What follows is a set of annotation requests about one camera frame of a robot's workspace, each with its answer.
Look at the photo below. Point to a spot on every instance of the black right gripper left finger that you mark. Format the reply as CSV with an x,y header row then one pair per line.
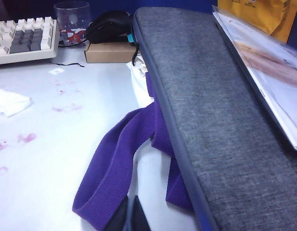
x,y
119,216

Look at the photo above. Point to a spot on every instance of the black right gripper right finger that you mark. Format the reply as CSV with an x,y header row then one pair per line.
x,y
139,216

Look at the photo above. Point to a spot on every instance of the white wet wipe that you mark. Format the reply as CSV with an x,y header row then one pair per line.
x,y
9,102

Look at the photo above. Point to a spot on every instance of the purple fabric bag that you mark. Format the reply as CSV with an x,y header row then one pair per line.
x,y
107,168

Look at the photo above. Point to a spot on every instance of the grey fabric laptop sleeve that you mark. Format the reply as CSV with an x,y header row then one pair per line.
x,y
211,108

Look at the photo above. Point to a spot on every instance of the white cloth bag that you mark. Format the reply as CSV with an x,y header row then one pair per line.
x,y
140,79

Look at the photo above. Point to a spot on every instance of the flat brown cardboard box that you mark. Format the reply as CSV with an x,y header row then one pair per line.
x,y
110,53

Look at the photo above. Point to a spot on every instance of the teal paper packet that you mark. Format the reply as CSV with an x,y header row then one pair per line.
x,y
131,38

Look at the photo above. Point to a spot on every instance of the black computer mouse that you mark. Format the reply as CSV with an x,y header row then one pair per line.
x,y
105,29

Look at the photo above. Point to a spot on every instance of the white and grey mechanical keyboard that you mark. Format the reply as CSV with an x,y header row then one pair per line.
x,y
23,41

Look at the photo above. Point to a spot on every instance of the clear plastic cup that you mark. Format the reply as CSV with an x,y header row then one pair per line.
x,y
71,16

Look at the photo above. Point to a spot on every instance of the yellow printed paper bag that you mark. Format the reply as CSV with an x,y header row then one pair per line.
x,y
266,14

